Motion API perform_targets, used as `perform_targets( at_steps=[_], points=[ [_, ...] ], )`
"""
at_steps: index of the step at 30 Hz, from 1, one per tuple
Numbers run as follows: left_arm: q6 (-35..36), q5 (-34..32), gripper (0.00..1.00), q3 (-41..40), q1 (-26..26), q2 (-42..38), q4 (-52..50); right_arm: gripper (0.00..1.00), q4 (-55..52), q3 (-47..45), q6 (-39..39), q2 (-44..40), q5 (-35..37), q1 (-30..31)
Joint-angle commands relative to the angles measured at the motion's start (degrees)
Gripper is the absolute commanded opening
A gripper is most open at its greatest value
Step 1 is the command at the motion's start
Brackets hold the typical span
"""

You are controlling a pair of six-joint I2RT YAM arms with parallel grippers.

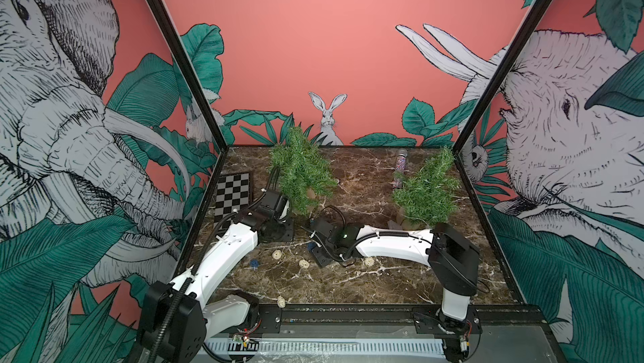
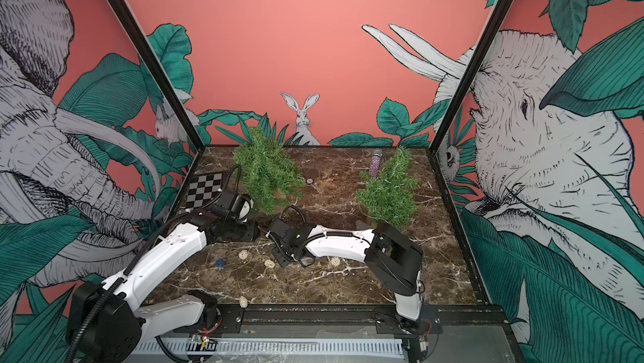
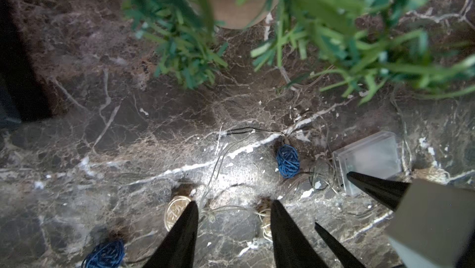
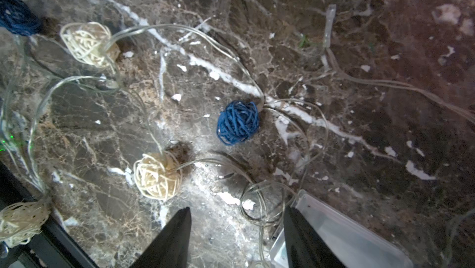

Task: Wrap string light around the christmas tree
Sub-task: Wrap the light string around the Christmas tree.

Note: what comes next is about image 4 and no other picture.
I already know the white round bead near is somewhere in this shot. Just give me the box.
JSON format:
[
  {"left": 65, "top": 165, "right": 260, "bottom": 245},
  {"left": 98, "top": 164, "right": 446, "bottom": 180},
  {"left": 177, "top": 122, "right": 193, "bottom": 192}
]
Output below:
[{"left": 1, "top": 202, "right": 50, "bottom": 248}]

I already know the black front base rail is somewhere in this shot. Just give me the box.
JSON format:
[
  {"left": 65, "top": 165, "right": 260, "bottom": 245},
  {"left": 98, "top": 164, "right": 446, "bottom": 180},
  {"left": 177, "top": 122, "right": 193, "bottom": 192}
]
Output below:
[{"left": 1, "top": 164, "right": 98, "bottom": 268}]

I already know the white ring bead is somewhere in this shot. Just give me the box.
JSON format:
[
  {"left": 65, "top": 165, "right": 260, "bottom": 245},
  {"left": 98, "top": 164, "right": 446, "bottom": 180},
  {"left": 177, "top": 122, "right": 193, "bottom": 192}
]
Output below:
[{"left": 133, "top": 151, "right": 183, "bottom": 201}]

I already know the white round bead middle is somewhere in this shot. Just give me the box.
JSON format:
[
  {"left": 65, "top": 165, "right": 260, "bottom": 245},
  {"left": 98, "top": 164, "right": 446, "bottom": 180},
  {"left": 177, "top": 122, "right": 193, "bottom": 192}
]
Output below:
[{"left": 59, "top": 22, "right": 121, "bottom": 68}]

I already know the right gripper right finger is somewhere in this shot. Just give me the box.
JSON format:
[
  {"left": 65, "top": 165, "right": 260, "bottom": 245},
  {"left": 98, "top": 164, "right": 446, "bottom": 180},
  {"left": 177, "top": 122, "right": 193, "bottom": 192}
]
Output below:
[{"left": 283, "top": 206, "right": 345, "bottom": 268}]

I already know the small blue object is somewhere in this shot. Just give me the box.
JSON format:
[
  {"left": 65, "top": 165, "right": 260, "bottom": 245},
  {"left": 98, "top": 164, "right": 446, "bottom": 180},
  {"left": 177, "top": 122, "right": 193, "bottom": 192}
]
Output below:
[{"left": 216, "top": 100, "right": 260, "bottom": 146}]

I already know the small clear plastic cup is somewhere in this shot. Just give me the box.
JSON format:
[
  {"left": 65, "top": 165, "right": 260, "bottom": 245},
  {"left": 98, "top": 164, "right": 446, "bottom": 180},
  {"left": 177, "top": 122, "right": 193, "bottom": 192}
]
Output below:
[{"left": 270, "top": 190, "right": 413, "bottom": 268}]

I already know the rattan ball string light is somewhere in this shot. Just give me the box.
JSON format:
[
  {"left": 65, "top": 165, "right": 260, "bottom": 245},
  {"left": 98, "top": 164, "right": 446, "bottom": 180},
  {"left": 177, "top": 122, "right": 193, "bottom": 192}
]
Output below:
[{"left": 0, "top": 21, "right": 331, "bottom": 268}]

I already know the white round bead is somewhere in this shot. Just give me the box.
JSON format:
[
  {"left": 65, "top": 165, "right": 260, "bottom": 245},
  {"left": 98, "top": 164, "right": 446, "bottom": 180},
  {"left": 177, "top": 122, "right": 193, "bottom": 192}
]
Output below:
[
  {"left": 1, "top": 202, "right": 50, "bottom": 248},
  {"left": 59, "top": 22, "right": 121, "bottom": 68}
]

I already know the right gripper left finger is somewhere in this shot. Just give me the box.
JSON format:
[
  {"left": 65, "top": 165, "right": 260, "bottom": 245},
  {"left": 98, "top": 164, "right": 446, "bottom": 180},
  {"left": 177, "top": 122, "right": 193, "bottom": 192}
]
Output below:
[{"left": 131, "top": 207, "right": 192, "bottom": 268}]

